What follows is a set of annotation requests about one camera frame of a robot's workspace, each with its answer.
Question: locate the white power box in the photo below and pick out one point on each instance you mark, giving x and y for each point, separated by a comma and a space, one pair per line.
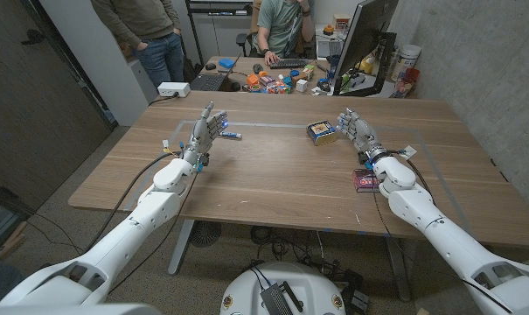
173, 88

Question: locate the grey computer mouse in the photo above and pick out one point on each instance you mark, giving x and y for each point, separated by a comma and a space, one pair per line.
258, 68

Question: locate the black computer mouse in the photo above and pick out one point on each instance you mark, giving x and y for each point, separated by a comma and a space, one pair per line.
210, 66

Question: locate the blue Expo marker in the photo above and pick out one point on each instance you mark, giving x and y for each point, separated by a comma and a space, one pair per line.
231, 135

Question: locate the blue and gold tin can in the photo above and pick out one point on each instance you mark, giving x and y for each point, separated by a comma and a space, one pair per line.
322, 132

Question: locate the whiteboard stand black frame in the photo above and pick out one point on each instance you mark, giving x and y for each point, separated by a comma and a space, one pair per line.
222, 35

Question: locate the white canister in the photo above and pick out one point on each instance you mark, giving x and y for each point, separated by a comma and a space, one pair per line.
406, 59

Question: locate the white cube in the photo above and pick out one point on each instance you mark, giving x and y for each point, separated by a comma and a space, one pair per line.
301, 85

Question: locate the orange small box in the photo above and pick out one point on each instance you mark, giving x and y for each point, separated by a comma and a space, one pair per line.
252, 79

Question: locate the white paper tag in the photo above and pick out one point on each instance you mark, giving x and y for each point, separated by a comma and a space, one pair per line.
408, 152

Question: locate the seated person in green shirt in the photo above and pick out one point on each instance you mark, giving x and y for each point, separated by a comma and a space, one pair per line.
281, 22

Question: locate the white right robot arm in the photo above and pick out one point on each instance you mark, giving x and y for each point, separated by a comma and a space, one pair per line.
443, 236

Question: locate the black computer monitor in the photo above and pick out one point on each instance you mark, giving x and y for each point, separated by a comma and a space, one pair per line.
366, 26

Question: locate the black office chair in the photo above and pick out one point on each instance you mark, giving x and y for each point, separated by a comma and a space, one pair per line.
242, 39

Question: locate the grey table leg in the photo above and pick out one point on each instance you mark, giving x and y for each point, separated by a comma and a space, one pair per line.
399, 271

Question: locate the white table leg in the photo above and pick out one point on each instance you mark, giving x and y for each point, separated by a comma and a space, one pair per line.
180, 247

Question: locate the black box on robot base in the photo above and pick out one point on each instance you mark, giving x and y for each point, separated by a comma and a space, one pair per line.
275, 301

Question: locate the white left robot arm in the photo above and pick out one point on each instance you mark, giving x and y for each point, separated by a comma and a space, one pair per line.
128, 232

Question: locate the wooden back desk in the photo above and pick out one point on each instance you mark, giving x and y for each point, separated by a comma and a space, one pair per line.
242, 65

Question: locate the yellow object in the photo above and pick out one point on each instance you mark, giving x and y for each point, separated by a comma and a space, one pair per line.
367, 65

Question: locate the black keyboard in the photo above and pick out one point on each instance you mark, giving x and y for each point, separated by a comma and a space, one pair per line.
289, 63

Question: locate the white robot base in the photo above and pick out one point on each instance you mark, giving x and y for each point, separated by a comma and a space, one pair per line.
246, 293

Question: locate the blue flat box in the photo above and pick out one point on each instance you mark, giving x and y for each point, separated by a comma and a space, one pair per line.
226, 63

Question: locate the grey tape outline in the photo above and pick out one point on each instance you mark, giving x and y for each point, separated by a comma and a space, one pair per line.
268, 124

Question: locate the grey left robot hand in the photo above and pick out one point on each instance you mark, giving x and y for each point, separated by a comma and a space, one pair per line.
200, 135

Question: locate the black laptop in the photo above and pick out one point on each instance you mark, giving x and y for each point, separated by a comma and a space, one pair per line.
209, 81

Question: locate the standing person in olive sweater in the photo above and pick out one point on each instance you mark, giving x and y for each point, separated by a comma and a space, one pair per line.
141, 22

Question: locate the pink snack package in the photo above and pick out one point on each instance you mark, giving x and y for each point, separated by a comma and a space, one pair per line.
363, 181

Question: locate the black floor fan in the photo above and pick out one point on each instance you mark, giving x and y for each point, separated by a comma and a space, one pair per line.
205, 234

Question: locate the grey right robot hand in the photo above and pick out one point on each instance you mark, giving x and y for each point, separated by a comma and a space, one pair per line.
364, 135

